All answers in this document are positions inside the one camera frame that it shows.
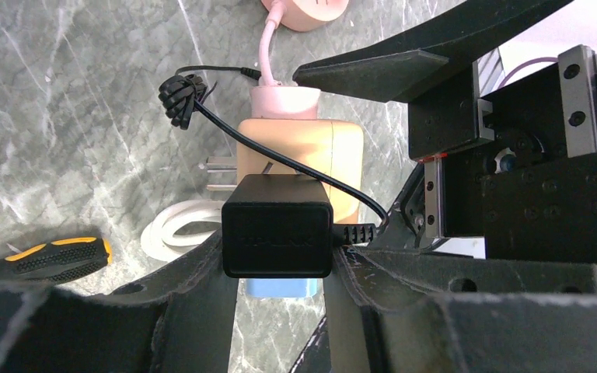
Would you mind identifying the pink round socket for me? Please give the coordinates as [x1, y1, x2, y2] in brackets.
[260, 0, 349, 32]

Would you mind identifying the blue plug adapter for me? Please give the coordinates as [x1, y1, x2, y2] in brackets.
[246, 278, 318, 298]

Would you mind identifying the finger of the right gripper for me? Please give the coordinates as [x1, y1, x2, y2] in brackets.
[292, 0, 569, 103]

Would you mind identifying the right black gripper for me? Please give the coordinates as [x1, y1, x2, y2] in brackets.
[403, 45, 597, 265]

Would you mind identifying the white power strip cable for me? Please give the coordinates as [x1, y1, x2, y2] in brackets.
[139, 199, 225, 263]

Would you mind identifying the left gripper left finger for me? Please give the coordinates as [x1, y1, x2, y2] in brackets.
[0, 233, 239, 372]

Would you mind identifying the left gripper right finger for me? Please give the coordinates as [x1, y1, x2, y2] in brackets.
[324, 248, 597, 372]

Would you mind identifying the pink socket cable plug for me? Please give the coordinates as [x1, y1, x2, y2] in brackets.
[250, 18, 320, 120]

